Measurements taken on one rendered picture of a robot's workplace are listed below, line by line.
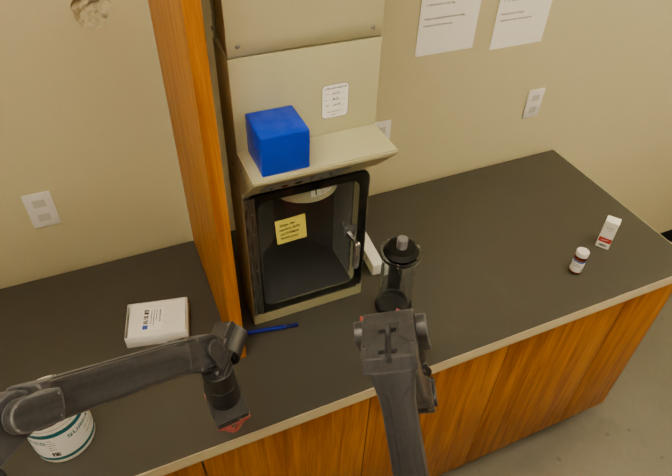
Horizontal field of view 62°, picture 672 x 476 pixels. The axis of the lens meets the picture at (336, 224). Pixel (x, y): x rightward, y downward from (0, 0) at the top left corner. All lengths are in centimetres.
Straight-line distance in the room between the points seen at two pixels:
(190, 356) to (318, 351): 59
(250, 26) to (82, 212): 88
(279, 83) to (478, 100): 105
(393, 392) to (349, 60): 68
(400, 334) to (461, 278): 95
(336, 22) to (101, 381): 75
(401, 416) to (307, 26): 71
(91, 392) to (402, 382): 42
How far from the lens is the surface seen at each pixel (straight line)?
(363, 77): 122
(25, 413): 75
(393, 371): 78
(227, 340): 109
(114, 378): 88
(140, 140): 164
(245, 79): 112
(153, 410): 148
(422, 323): 84
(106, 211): 176
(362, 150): 119
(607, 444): 272
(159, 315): 160
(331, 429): 161
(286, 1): 109
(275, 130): 108
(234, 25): 107
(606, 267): 194
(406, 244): 143
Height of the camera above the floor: 217
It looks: 41 degrees down
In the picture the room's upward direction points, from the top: 2 degrees clockwise
